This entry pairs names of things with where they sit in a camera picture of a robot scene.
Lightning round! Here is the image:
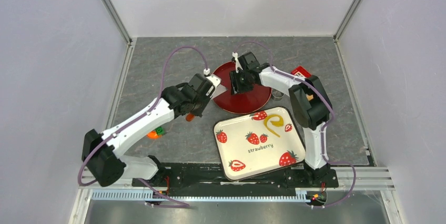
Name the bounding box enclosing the white strawberry tray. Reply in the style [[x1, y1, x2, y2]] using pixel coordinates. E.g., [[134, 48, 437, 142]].
[[214, 106, 306, 181]]

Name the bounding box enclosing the round red tray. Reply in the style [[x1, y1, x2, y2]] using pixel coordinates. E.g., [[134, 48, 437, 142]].
[[213, 62, 272, 114]]

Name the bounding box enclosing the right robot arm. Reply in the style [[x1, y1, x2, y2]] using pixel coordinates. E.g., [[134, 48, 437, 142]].
[[229, 52, 334, 186]]

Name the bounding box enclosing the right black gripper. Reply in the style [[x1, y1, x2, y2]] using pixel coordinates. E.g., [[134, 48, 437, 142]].
[[230, 69, 254, 95]]

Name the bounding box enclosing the orange arch toy block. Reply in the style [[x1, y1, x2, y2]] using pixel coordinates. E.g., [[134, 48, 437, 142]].
[[147, 131, 162, 139]]

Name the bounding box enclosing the round metal cookie cutter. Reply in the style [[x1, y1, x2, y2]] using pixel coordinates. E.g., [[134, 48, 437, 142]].
[[271, 89, 284, 101]]

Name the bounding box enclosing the green toy brick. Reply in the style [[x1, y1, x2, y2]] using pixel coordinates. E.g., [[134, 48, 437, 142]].
[[155, 127, 165, 136]]

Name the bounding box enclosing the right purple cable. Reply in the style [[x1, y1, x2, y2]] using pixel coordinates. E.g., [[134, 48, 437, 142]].
[[232, 40, 357, 209]]

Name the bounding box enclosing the red toy block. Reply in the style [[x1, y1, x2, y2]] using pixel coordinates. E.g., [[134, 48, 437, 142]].
[[291, 66, 312, 78]]

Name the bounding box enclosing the yellow dough scrap strip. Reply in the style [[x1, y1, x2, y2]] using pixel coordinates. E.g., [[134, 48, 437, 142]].
[[263, 114, 284, 138]]

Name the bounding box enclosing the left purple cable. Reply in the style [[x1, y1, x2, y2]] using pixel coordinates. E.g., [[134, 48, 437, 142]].
[[77, 45, 211, 209]]

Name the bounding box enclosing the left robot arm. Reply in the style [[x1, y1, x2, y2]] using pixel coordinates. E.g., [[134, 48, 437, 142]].
[[81, 74, 226, 187]]

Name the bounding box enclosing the wooden roller with handle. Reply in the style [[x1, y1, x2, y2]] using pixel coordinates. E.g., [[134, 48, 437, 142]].
[[306, 94, 314, 101]]

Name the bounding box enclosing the purple cable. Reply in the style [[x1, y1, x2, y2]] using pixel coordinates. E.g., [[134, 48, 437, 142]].
[[232, 40, 357, 209], [77, 45, 211, 209]]

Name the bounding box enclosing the metal spatula orange handle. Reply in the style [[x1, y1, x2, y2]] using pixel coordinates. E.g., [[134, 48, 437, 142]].
[[186, 84, 227, 121]]

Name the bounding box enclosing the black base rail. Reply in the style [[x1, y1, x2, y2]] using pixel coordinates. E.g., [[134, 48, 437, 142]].
[[148, 163, 339, 197]]

